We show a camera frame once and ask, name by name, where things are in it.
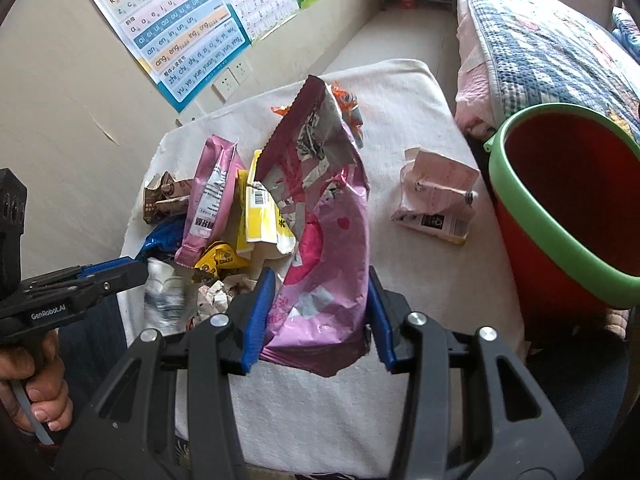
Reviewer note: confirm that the person's blue jeans leg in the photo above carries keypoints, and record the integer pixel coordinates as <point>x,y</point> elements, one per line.
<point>90,350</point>

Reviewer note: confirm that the paper ball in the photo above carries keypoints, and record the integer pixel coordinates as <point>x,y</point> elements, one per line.
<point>217,295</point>

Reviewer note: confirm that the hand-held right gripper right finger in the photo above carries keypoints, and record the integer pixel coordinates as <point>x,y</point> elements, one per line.
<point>380,325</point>

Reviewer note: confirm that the blue letter wall poster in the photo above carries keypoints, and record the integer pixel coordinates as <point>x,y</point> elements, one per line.
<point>165,25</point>

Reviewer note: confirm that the blue checked quilt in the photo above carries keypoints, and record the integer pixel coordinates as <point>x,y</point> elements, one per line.
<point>540,50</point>

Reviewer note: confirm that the person's left hand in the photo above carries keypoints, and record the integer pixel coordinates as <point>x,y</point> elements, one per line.
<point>45,395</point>

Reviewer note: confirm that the white grey wrapper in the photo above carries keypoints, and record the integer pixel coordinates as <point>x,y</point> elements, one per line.
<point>162,300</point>

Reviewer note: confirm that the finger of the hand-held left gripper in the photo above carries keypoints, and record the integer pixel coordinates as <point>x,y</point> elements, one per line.
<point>125,277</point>
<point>102,267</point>

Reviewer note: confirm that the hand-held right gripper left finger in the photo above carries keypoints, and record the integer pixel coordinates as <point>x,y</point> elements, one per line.
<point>257,317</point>

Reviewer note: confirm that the yellow packet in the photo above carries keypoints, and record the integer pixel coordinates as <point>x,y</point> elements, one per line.
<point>257,220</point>

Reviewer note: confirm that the white wall socket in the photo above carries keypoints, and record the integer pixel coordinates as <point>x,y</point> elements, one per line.
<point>242,71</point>
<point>224,87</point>

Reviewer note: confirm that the orange snack bag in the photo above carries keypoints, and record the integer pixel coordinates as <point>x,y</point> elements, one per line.
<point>347,100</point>

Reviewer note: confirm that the white towel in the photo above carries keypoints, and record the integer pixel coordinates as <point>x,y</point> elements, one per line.
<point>425,285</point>

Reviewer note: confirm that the large pink snack bag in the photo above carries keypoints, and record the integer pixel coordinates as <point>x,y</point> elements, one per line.
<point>330,240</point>

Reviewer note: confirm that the pink bed sheet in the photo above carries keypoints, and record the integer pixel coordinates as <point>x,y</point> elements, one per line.
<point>475,85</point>

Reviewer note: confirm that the small yellow wrapper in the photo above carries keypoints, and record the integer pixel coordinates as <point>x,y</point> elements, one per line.
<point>220,257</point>

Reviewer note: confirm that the small pink packet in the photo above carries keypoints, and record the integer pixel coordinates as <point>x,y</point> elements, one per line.
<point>210,195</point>

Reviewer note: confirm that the red bucket with green rim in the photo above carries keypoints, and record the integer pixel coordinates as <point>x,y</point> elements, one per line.
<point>575,200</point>

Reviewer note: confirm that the brown chocolate bar wrapper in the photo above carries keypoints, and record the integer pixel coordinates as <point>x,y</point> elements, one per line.
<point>160,205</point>

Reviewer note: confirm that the blue plastic bag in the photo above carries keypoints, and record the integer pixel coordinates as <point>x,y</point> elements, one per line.
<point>162,237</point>

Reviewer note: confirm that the folded blue blanket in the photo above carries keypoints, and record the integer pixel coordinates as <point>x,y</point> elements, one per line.
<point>627,35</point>

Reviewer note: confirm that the crushed pale pink carton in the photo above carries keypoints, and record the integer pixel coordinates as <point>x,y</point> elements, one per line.
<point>440,185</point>

